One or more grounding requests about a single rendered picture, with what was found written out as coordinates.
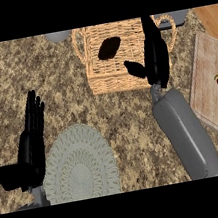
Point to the pale wooden cutting board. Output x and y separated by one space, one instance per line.
214 89

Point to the grey appliance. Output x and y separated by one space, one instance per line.
171 18

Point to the grey round object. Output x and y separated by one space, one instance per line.
57 36

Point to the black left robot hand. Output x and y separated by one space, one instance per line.
31 151

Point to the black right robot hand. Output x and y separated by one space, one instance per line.
155 55

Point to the pale green woven placemat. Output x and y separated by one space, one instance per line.
79 163

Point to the dark brown croissant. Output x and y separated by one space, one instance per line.
109 48

